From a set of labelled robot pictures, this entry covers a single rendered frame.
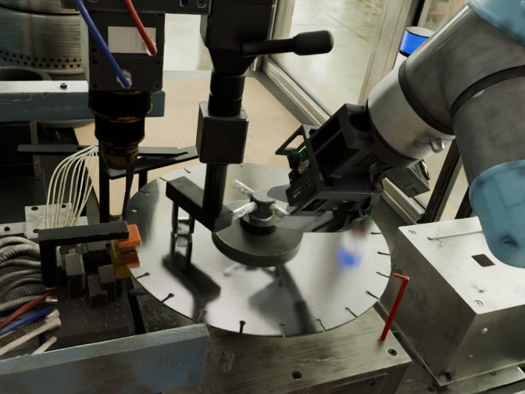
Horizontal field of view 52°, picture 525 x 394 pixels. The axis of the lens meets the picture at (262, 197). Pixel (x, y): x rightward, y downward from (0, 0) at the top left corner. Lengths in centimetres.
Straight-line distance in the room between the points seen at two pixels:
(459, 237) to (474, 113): 51
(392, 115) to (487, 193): 12
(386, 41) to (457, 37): 78
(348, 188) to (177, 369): 22
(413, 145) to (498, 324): 40
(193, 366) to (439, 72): 31
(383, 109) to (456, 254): 42
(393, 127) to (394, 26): 73
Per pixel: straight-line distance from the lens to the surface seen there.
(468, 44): 40
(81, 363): 46
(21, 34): 117
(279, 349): 67
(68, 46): 116
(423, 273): 80
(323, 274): 62
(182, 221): 63
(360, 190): 51
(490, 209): 35
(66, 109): 75
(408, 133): 44
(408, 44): 81
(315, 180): 48
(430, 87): 42
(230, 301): 57
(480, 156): 36
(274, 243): 63
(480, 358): 84
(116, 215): 100
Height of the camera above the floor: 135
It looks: 33 degrees down
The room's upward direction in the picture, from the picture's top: 10 degrees clockwise
